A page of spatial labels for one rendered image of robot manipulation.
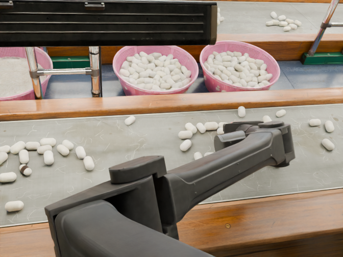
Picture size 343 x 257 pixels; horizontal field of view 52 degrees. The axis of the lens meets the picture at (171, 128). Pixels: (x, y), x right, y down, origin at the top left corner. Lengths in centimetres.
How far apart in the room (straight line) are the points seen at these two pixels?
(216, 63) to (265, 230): 63
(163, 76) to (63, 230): 83
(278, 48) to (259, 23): 17
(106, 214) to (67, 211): 4
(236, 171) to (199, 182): 9
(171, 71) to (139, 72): 11
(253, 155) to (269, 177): 33
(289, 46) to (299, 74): 11
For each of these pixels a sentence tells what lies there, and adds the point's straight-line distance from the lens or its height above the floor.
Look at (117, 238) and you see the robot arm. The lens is 28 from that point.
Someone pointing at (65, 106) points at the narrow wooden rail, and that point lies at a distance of 96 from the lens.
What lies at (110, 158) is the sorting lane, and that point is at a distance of 86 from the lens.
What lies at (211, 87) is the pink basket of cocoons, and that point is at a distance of 116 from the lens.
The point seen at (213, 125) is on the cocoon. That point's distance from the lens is 95.
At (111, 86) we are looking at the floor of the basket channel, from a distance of 116.
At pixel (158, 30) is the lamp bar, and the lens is 68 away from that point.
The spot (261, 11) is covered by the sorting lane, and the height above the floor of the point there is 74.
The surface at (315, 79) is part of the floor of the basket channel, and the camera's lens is 142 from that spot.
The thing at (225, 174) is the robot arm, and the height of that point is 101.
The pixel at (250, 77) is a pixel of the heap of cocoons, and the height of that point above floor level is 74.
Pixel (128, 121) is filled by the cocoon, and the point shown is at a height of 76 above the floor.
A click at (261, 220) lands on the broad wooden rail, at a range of 79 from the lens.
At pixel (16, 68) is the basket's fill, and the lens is 116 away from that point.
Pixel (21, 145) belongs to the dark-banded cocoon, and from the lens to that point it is 89.
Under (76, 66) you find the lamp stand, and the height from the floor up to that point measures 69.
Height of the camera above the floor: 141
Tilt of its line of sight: 45 degrees down
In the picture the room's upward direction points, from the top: 10 degrees clockwise
